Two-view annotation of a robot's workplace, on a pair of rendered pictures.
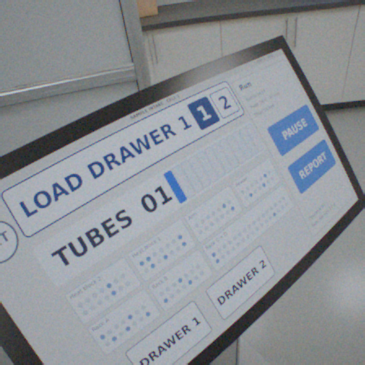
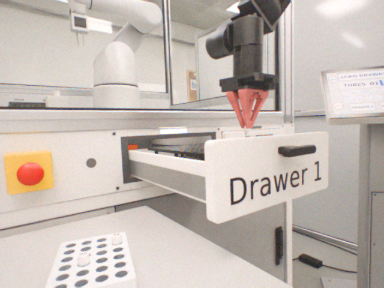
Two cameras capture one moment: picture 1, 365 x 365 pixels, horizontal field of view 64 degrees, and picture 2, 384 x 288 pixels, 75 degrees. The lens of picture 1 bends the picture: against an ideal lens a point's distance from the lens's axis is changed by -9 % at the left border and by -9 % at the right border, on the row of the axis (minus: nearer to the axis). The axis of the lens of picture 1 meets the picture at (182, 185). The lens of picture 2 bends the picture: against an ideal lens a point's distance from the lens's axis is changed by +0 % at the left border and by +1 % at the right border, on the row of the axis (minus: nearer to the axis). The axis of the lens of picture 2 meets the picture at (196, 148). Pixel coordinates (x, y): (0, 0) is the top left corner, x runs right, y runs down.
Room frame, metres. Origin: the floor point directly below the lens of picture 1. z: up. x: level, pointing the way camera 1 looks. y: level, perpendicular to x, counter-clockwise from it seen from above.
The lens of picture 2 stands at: (-1.11, -0.32, 0.95)
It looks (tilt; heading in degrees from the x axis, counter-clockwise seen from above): 5 degrees down; 49
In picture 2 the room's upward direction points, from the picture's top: 2 degrees counter-clockwise
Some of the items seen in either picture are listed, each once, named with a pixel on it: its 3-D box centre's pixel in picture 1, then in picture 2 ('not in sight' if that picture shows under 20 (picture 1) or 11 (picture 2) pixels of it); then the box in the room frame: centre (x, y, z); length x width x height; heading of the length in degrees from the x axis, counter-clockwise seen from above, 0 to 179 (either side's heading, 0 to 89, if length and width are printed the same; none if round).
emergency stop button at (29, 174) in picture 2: not in sight; (30, 173); (-1.05, 0.20, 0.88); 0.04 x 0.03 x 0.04; 175
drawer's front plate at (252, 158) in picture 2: not in sight; (278, 168); (-0.75, -0.09, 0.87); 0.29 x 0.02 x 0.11; 175
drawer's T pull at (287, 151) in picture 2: not in sight; (293, 150); (-0.75, -0.12, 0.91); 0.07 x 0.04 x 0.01; 175
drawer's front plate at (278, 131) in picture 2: not in sight; (256, 146); (-0.40, 0.20, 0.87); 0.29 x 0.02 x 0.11; 175
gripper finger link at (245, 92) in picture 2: not in sight; (244, 105); (-0.70, 0.01, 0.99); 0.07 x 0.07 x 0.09; 85
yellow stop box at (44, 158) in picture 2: not in sight; (29, 171); (-1.05, 0.24, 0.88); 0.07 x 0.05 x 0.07; 175
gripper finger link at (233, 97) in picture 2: not in sight; (249, 104); (-0.70, -0.01, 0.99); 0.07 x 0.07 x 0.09; 85
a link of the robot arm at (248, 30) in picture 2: not in sight; (245, 36); (-0.70, 0.00, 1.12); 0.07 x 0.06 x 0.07; 85
